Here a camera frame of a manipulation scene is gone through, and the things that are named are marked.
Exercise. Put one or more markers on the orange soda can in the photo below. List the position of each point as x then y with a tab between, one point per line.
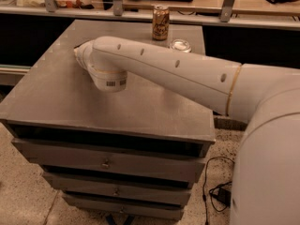
181	45

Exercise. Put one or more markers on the black power adapter with cable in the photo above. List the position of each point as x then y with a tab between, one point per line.
218	196

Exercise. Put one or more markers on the grey drawer cabinet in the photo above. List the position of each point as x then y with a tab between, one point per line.
136	152

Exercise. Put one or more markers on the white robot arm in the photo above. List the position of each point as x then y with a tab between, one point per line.
266	175

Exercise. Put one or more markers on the grey metal railing frame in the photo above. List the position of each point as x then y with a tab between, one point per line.
241	13

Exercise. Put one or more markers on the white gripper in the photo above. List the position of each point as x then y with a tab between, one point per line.
80	54

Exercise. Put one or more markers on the gold brown drink can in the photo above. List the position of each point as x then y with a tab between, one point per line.
160	23

